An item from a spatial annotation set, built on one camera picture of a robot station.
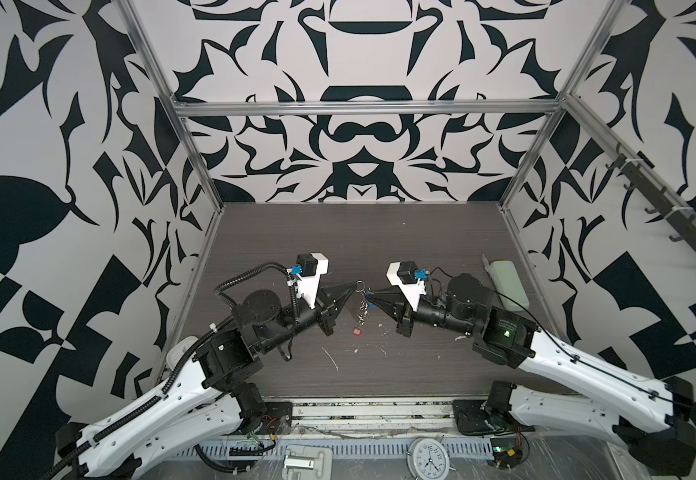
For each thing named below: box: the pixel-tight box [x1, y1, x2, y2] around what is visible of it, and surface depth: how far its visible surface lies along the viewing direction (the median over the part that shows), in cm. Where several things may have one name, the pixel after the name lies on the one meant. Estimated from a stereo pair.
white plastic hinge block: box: [282, 445, 333, 480], surface depth 69 cm
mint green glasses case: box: [490, 260, 529, 312], surface depth 98 cm
